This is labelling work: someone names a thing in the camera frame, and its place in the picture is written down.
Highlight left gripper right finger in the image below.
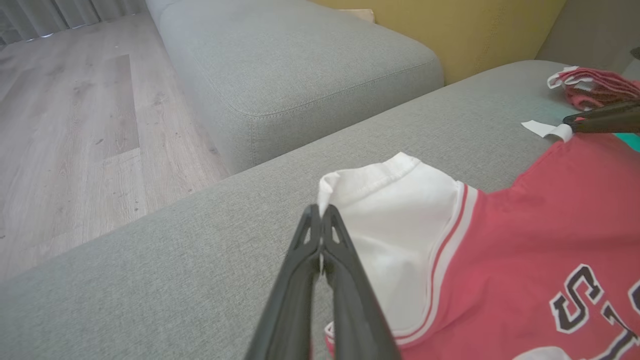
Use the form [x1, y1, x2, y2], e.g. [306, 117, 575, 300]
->
[320, 205, 401, 360]

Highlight red shorts white stripe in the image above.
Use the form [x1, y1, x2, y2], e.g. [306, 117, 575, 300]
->
[546, 66, 640, 112]

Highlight red basketball jersey white sleeves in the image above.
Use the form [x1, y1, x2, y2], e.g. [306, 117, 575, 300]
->
[317, 120, 640, 360]

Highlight grey curtain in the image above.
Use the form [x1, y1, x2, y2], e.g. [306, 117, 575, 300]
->
[0, 0, 149, 49]

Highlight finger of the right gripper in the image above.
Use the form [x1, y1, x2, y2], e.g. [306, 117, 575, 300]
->
[562, 100, 640, 135]

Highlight small grey sofa section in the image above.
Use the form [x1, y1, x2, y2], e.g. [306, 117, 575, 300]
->
[145, 0, 445, 175]

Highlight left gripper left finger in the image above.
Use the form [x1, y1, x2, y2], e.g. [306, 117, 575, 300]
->
[245, 204, 322, 360]

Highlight yellow sofa backrest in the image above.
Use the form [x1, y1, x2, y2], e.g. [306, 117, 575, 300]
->
[310, 0, 569, 86]

